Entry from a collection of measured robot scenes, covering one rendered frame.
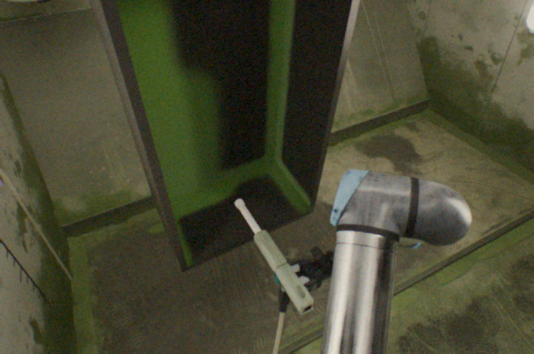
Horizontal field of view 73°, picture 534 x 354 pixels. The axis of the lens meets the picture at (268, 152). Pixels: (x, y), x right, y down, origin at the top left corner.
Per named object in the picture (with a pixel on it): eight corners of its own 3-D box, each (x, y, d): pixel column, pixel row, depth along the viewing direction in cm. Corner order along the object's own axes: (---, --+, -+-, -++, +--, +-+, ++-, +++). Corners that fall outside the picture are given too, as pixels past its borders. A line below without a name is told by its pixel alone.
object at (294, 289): (307, 336, 119) (316, 298, 105) (294, 343, 117) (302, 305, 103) (244, 232, 152) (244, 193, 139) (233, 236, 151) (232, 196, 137)
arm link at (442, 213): (493, 181, 63) (419, 219, 127) (417, 170, 66) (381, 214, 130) (491, 249, 60) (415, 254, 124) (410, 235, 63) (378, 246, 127)
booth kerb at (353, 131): (70, 241, 207) (62, 226, 199) (70, 239, 209) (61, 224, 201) (426, 113, 295) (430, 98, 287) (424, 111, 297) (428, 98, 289)
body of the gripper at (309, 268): (307, 294, 122) (335, 280, 127) (310, 279, 116) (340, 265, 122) (294, 276, 127) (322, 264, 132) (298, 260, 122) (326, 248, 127)
